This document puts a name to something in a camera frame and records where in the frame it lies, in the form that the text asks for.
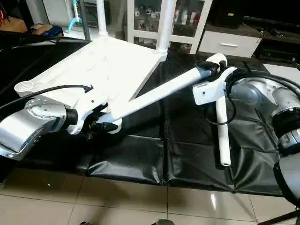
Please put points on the white plastic table top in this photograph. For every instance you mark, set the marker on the white plastic table top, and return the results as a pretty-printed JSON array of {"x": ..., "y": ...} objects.
[{"x": 103, "y": 65}]

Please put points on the black work mat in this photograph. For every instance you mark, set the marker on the black work mat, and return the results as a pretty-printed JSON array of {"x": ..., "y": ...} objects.
[{"x": 187, "y": 150}]

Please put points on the grey metal pole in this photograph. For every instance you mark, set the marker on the grey metal pole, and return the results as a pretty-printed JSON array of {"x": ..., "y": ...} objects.
[{"x": 85, "y": 21}]

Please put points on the light blue mop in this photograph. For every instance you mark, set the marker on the light blue mop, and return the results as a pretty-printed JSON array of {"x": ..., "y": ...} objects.
[{"x": 75, "y": 18}]

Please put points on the white glass door cabinet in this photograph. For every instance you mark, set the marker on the white glass door cabinet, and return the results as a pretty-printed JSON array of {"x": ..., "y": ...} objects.
[{"x": 145, "y": 21}]

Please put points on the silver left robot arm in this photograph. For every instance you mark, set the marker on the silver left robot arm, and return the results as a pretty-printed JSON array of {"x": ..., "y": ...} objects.
[{"x": 28, "y": 126}]

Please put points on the brown cardboard box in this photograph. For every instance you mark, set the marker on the brown cardboard box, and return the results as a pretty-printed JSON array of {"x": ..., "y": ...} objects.
[{"x": 47, "y": 30}]

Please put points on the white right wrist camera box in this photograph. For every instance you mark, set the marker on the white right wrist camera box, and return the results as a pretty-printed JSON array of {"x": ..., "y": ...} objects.
[{"x": 208, "y": 91}]

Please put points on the black stand leg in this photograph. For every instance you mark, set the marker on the black stand leg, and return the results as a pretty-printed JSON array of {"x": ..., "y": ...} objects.
[{"x": 286, "y": 218}]

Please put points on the black tv cabinet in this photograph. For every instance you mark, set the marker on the black tv cabinet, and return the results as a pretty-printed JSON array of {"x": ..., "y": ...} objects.
[{"x": 276, "y": 33}]

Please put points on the white drawer unit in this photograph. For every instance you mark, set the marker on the white drawer unit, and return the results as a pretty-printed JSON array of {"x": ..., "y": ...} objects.
[{"x": 229, "y": 44}]

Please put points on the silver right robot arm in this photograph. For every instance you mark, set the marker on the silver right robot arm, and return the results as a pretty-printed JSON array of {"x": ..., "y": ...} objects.
[{"x": 267, "y": 93}]

